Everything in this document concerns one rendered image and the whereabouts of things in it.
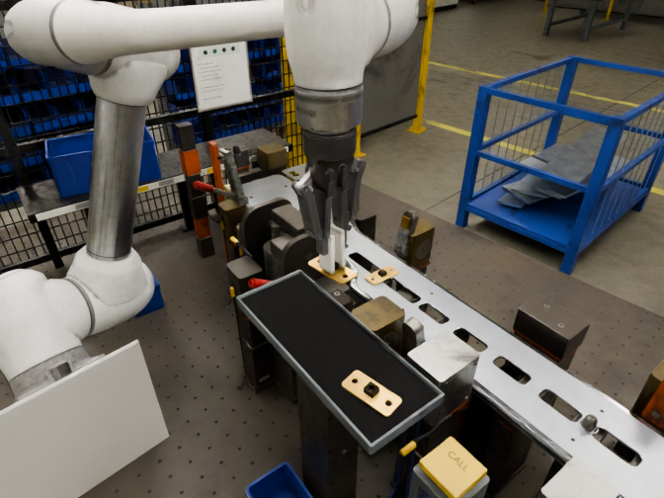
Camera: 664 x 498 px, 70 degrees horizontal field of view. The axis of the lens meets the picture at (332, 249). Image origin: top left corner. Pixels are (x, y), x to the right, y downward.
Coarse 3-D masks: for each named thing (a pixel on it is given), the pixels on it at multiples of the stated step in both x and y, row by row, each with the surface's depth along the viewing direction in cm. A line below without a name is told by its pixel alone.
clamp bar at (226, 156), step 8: (224, 152) 126; (232, 152) 128; (240, 152) 128; (224, 160) 128; (232, 160) 128; (232, 168) 129; (232, 176) 130; (232, 184) 132; (240, 184) 133; (232, 192) 136; (240, 192) 134
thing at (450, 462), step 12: (444, 444) 61; (456, 444) 61; (432, 456) 59; (444, 456) 59; (456, 456) 59; (468, 456) 59; (432, 468) 58; (444, 468) 58; (456, 468) 58; (468, 468) 58; (480, 468) 58; (444, 480) 57; (456, 480) 57; (468, 480) 57; (456, 492) 55
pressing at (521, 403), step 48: (288, 192) 153; (384, 288) 112; (432, 288) 112; (432, 336) 99; (480, 336) 99; (480, 384) 88; (528, 384) 88; (576, 384) 88; (528, 432) 80; (576, 432) 80; (624, 432) 80; (624, 480) 73
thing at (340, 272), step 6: (318, 258) 80; (312, 264) 79; (318, 264) 79; (336, 264) 77; (318, 270) 78; (324, 270) 77; (336, 270) 77; (342, 270) 77; (348, 270) 77; (330, 276) 76; (336, 276) 76; (342, 276) 76; (348, 276) 76; (354, 276) 76; (336, 282) 75; (342, 282) 75
